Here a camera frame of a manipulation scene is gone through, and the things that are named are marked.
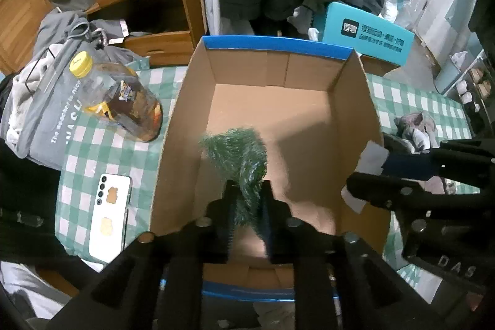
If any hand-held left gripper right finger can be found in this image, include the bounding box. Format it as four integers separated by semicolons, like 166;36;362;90
259;180;449;330

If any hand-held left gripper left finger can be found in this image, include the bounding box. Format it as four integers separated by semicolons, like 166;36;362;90
46;179;240;330

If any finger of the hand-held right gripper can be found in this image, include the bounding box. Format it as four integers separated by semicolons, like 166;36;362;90
345;174;482;214
381;134;495;192

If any white cloth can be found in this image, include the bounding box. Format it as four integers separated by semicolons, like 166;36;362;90
340;140;390;215

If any green tinsel garland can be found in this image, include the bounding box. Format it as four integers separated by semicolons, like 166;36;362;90
198;127;270;229

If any cardboard box with blue tape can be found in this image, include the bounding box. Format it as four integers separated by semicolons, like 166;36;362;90
149;36;392;302

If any grey plush cloth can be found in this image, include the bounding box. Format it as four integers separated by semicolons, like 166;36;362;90
394;111;440;153

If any shoe rack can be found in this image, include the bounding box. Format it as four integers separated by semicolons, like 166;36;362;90
452;50;490;122

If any brown cardboard box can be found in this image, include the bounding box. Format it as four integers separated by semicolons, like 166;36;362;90
359;54;403;78

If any white smartphone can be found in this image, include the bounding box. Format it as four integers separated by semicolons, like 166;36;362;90
88;173;133;262

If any teal printed box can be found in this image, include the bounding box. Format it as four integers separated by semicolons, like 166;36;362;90
312;1;415;68

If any green checkered tablecloth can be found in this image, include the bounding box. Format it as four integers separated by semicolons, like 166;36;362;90
54;65;481;276

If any tea bottle with yellow cap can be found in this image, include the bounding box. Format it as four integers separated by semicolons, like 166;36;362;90
68;50;164;143

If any grey printed hoodie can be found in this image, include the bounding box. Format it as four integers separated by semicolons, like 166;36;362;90
0;11;151;171

